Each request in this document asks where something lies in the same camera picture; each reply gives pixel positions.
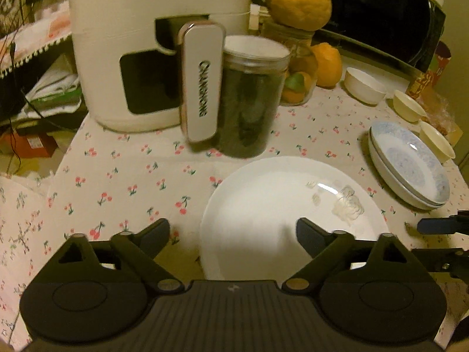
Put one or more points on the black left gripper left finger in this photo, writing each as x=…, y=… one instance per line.
x=138, y=251

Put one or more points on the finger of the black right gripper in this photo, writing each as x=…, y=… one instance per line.
x=456, y=223
x=453, y=261

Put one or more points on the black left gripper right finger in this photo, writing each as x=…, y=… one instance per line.
x=326, y=250

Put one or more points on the white plate with flower print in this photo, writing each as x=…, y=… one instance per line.
x=248, y=229

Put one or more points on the cream plastic bowl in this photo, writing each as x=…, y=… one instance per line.
x=407, y=108
x=436, y=142

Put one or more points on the white ceramic bowl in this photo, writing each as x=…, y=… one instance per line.
x=364, y=87

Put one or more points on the white plate under blue plate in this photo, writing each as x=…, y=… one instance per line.
x=399, y=188

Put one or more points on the blue patterned plate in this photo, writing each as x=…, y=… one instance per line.
x=411, y=161

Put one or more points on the bag of snacks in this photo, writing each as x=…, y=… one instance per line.
x=440, y=115

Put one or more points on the red printed box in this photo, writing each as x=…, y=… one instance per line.
x=439, y=62

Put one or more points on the red small box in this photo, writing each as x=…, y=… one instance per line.
x=28, y=146

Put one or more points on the glass jar of small oranges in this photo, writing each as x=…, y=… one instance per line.
x=302, y=71

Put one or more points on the orange citrus on table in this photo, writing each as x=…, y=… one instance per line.
x=330, y=66

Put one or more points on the clear jar of tea leaves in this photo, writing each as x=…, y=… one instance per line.
x=253, y=76

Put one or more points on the white Changhong air fryer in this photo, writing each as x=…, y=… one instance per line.
x=151, y=64

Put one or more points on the black microwave oven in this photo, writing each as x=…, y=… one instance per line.
x=405, y=30

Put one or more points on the large pomelo on jar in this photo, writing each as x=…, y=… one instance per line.
x=307, y=15

